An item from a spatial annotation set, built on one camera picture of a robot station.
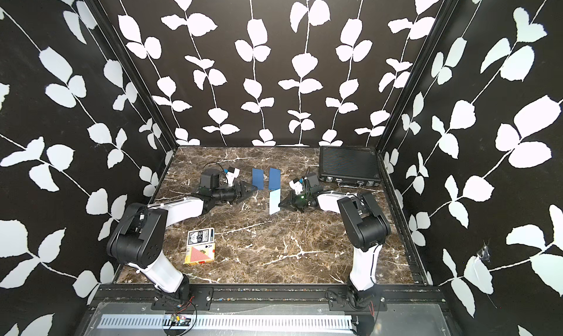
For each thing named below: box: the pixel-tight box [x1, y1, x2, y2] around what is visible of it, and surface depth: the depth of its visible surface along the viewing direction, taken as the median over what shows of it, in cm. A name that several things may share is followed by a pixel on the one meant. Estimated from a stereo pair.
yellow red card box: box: [183, 242, 216, 266], surface depth 85 cm
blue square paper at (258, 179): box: [252, 168, 265, 191], surface depth 110 cm
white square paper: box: [269, 187, 281, 215], surface depth 100 cm
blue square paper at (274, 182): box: [268, 167, 281, 191], surface depth 109 cm
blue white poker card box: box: [186, 227, 215, 246], surface depth 88 cm
